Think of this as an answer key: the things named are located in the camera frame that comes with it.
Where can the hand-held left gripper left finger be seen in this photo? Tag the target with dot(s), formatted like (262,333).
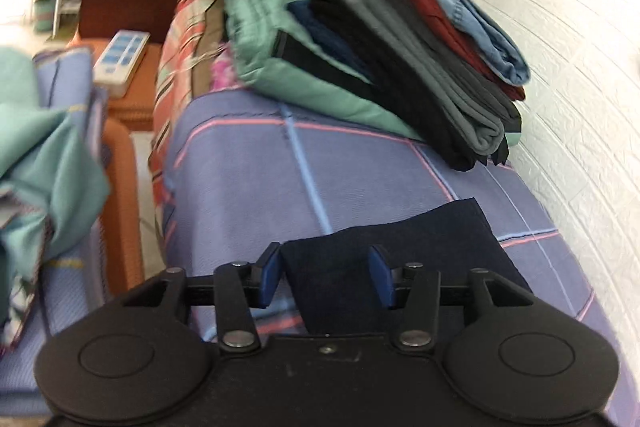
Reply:
(270,274)

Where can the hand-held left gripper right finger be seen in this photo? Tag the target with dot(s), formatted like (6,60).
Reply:
(381,277)

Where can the dark navy pants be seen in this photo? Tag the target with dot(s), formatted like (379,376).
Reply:
(340,277)

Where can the grey folded pants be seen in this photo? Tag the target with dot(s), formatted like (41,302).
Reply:
(450,107)

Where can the black folded pants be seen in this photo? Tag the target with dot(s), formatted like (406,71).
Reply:
(390,72)

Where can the charcoal folded pants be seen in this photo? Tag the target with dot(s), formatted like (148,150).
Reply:
(480,82)

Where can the purple plaid bed sheet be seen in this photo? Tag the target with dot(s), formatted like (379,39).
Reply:
(350,172)

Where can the blue plaid cloth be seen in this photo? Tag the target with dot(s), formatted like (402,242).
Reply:
(65,297)

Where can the pink floral cloth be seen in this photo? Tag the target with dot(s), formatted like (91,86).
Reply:
(222,72)

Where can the orange wooden nightstand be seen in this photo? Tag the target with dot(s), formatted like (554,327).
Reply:
(135,107)

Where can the stack of folded clothes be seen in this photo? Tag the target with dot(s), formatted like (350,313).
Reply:
(265,42)

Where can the striped red plaid quilt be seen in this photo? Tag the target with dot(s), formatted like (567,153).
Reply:
(180,57)

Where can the navy folded garment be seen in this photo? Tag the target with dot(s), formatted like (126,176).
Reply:
(320,32)

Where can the loose green cloth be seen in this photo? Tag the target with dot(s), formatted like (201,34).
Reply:
(45,167)

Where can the white remote control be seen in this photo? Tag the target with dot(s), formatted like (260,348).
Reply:
(120,59)

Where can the light blue folded garment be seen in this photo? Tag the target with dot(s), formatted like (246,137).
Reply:
(480,22)

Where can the orange wooden bed frame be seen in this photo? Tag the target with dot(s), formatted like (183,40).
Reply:
(122,207)

